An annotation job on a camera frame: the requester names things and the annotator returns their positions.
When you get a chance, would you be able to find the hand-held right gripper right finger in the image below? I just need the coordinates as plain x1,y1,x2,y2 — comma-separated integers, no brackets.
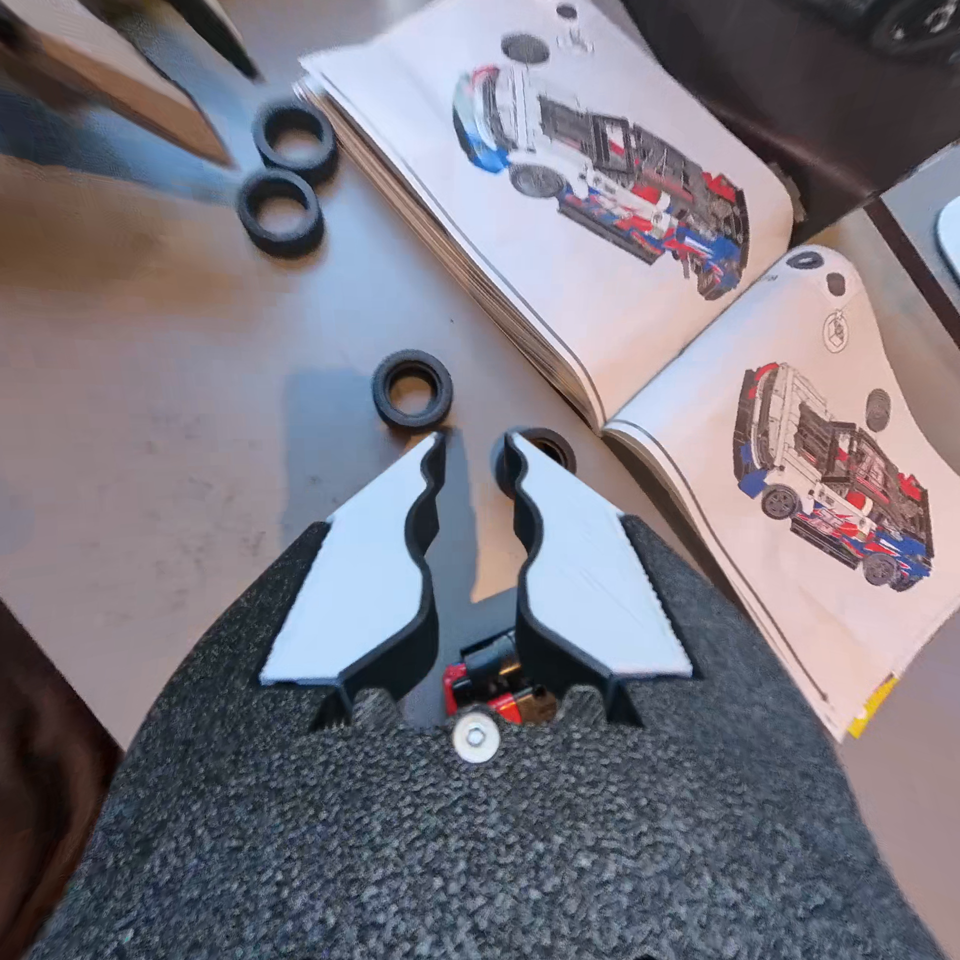
502,432,695,702

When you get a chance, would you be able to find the silver monitor stand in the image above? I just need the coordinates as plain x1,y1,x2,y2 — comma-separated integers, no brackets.
935,191,960,288

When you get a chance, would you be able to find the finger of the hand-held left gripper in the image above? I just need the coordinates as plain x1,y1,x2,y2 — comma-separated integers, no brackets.
159,0,262,82
0,0,235,168

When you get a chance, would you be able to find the black printed toy set box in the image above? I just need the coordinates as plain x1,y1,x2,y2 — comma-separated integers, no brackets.
621,0,960,243

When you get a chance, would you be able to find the instruction booklet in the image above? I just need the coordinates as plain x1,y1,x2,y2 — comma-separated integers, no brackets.
292,0,960,744

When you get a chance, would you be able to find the black toy tire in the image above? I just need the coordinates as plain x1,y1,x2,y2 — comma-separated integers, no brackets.
372,348,455,431
251,97,340,186
491,426,579,501
237,168,327,261

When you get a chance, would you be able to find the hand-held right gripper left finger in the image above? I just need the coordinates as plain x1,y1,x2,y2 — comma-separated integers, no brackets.
258,432,449,710

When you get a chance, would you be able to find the white brick race car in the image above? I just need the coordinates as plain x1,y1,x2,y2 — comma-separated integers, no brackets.
441,588,560,727

